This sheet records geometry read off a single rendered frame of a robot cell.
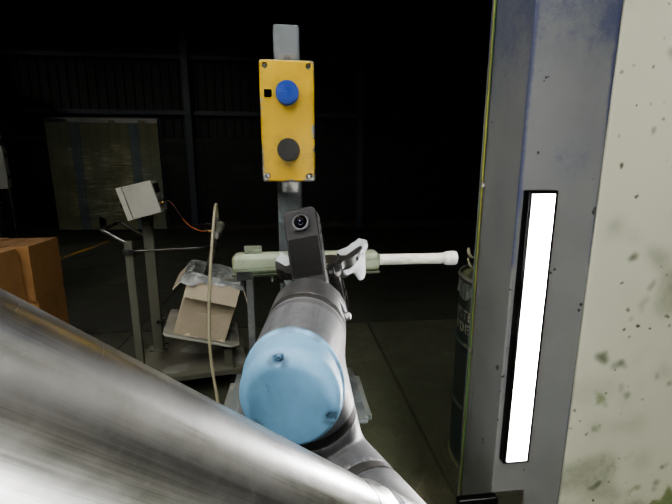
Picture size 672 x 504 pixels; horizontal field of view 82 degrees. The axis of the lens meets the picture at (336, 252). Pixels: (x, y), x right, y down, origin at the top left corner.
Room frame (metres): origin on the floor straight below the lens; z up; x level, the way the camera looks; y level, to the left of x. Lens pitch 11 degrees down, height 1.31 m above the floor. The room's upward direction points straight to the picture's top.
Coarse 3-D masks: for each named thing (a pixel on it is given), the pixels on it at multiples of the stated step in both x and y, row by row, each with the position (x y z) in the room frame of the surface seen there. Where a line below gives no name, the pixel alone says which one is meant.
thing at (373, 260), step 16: (240, 256) 0.78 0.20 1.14; (256, 256) 0.78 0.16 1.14; (272, 256) 0.78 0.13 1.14; (368, 256) 0.80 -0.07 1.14; (384, 256) 0.82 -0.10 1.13; (400, 256) 0.82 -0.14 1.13; (416, 256) 0.83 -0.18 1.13; (432, 256) 0.83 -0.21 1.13; (448, 256) 0.83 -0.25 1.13; (256, 272) 0.78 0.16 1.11; (272, 272) 0.78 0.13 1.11; (368, 272) 0.80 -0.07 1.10
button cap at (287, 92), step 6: (282, 84) 0.89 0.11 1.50; (288, 84) 0.89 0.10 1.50; (294, 84) 0.89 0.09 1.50; (276, 90) 0.89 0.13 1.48; (282, 90) 0.89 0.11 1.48; (288, 90) 0.89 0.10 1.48; (294, 90) 0.89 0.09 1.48; (276, 96) 0.89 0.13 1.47; (282, 96) 0.89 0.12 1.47; (288, 96) 0.89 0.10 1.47; (294, 96) 0.89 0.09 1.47; (282, 102) 0.89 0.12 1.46; (288, 102) 0.89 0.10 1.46; (294, 102) 0.90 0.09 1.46
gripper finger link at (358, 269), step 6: (360, 240) 0.62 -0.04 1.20; (366, 240) 0.64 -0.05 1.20; (348, 246) 0.60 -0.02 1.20; (354, 246) 0.59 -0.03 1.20; (366, 246) 0.62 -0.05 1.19; (336, 252) 0.58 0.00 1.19; (342, 252) 0.58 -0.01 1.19; (348, 252) 0.57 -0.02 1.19; (360, 258) 0.60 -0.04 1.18; (360, 264) 0.60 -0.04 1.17; (342, 270) 0.57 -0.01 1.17; (348, 270) 0.57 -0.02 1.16; (354, 270) 0.59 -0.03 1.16; (360, 270) 0.60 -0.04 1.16; (360, 276) 0.60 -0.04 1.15
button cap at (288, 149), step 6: (288, 138) 0.89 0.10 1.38; (282, 144) 0.89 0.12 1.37; (288, 144) 0.89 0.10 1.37; (294, 144) 0.89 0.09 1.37; (282, 150) 0.89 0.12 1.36; (288, 150) 0.89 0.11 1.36; (294, 150) 0.89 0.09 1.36; (282, 156) 0.89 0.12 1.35; (288, 156) 0.89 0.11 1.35; (294, 156) 0.89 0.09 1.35
